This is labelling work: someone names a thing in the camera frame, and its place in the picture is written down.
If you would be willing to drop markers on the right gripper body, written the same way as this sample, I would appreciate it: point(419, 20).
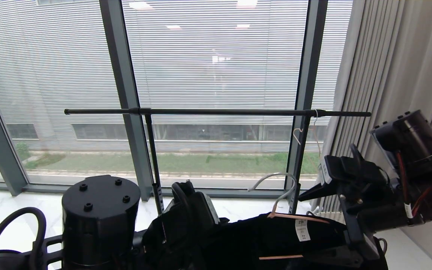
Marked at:
point(381, 219)

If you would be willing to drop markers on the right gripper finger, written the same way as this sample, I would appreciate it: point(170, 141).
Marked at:
point(323, 192)
point(336, 257)

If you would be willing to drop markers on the pink clothes hanger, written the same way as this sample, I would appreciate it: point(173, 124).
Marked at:
point(298, 217)
point(294, 132)

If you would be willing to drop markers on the black garment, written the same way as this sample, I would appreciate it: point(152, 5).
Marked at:
point(257, 236)

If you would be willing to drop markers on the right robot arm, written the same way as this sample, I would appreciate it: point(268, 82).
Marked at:
point(411, 138)

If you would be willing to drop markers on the white laundry basket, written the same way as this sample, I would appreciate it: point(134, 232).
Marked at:
point(332, 216)

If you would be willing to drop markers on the black clothes rack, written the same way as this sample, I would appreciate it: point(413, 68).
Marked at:
point(219, 111)

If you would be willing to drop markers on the beige curtain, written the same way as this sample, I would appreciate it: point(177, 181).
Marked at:
point(388, 75)

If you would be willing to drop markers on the window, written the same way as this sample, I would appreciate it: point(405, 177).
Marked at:
point(201, 56)

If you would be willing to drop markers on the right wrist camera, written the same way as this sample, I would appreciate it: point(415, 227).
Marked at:
point(351, 168)

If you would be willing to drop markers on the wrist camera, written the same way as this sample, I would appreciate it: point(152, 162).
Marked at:
point(351, 168)
point(201, 210)

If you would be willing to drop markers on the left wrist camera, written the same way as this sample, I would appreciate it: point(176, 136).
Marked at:
point(201, 210)

